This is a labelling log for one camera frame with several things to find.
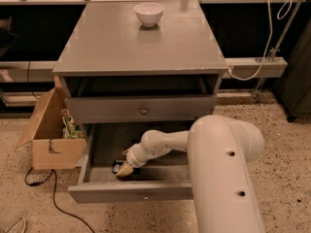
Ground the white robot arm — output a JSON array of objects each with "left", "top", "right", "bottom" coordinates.
[{"left": 117, "top": 116, "right": 265, "bottom": 233}]

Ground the white mesh shoe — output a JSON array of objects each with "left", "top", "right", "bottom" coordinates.
[{"left": 0, "top": 216, "right": 27, "bottom": 233}]

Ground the grey wooden drawer cabinet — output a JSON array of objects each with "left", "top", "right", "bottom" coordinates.
[{"left": 52, "top": 0, "right": 229, "bottom": 140}]

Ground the open grey middle drawer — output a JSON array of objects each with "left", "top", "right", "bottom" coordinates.
[{"left": 68, "top": 121, "right": 192, "bottom": 203}]

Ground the white hanging cable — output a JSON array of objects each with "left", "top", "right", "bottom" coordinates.
[{"left": 227, "top": 0, "right": 294, "bottom": 82}]

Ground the closed grey upper drawer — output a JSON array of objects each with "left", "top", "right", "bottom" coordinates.
[{"left": 65, "top": 95, "right": 217, "bottom": 124}]

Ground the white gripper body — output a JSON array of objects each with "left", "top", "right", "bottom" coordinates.
[{"left": 126, "top": 144, "right": 152, "bottom": 168}]

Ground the green snack bag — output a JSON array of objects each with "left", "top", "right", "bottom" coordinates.
[{"left": 61, "top": 109, "right": 84, "bottom": 139}]

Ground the open cardboard box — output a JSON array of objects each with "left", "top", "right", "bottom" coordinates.
[{"left": 17, "top": 76, "right": 86, "bottom": 170}]

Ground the white ceramic bowl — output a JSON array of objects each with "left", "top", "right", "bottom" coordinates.
[{"left": 134, "top": 2, "right": 164, "bottom": 27}]

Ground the black floor cable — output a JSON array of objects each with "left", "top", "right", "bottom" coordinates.
[{"left": 24, "top": 167, "right": 96, "bottom": 233}]

